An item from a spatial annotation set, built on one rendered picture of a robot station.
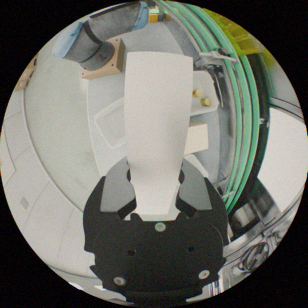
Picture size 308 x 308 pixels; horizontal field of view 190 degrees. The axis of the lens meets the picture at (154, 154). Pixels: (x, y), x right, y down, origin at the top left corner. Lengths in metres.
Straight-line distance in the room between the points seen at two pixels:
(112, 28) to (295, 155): 0.69
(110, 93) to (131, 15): 0.36
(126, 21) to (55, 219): 3.56
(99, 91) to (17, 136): 3.23
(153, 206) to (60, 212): 3.41
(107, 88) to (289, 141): 0.82
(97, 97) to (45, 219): 3.23
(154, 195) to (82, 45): 0.38
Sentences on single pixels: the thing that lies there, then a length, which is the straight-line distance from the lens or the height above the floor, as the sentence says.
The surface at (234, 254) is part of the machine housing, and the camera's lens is 0.78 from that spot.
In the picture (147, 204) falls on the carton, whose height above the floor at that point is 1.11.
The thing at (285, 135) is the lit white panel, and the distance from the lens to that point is 0.53.
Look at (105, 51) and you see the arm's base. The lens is 0.42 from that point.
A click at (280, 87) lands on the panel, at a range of 0.52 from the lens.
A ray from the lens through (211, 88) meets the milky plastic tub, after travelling 0.45.
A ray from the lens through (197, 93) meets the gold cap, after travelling 0.43.
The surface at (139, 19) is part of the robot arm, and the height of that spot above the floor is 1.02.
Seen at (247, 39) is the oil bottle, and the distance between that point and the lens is 0.43.
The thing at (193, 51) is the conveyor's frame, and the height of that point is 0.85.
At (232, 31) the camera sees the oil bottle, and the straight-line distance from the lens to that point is 0.47.
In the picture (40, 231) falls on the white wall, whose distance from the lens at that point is 3.39.
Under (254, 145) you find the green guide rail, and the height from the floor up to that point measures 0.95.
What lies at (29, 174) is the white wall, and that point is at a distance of 3.29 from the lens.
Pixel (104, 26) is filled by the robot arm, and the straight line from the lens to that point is 0.30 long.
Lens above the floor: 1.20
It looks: 61 degrees down
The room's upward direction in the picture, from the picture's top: 177 degrees clockwise
